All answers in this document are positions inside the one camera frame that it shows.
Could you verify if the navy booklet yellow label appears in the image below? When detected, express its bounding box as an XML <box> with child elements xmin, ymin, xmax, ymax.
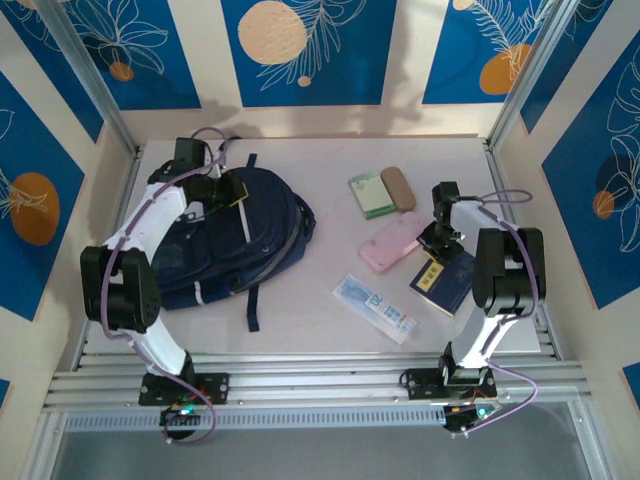
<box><xmin>408</xmin><ymin>248</ymin><xmax>477</xmax><ymax>318</ymax></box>

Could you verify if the pink pencil case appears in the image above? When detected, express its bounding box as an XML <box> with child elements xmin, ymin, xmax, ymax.
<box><xmin>358</xmin><ymin>211</ymin><xmax>427</xmax><ymax>273</ymax></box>

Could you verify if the navy blue student backpack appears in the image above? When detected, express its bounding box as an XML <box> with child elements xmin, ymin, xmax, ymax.
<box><xmin>149</xmin><ymin>154</ymin><xmax>317</xmax><ymax>332</ymax></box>

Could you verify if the tan glasses case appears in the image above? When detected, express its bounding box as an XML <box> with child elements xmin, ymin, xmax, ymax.
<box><xmin>380</xmin><ymin>166</ymin><xmax>417</xmax><ymax>212</ymax></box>

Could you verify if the blue white plastic packet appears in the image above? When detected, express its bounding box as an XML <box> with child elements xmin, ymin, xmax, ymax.
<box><xmin>332</xmin><ymin>272</ymin><xmax>417</xmax><ymax>345</ymax></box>

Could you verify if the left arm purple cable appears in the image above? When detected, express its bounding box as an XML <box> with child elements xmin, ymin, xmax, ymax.
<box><xmin>99</xmin><ymin>126</ymin><xmax>230</xmax><ymax>446</ymax></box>

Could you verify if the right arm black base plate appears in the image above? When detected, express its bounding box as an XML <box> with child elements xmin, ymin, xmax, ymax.
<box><xmin>403</xmin><ymin>367</ymin><xmax>499</xmax><ymax>401</ymax></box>

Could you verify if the aluminium corner post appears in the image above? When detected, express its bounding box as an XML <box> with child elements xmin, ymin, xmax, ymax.
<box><xmin>485</xmin><ymin>0</ymin><xmax>590</xmax><ymax>150</ymax></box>
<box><xmin>37</xmin><ymin>0</ymin><xmax>140</xmax><ymax>157</ymax></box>

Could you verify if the aluminium front rail frame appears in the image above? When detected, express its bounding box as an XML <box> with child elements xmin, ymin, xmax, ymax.
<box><xmin>42</xmin><ymin>352</ymin><xmax>594</xmax><ymax>415</ymax></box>

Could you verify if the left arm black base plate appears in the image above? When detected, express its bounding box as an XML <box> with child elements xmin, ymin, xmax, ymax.
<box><xmin>138</xmin><ymin>372</ymin><xmax>231</xmax><ymax>407</ymax></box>

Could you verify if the grey slotted cable duct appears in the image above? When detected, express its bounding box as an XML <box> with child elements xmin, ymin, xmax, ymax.
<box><xmin>62</xmin><ymin>404</ymin><xmax>451</xmax><ymax>432</ymax></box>

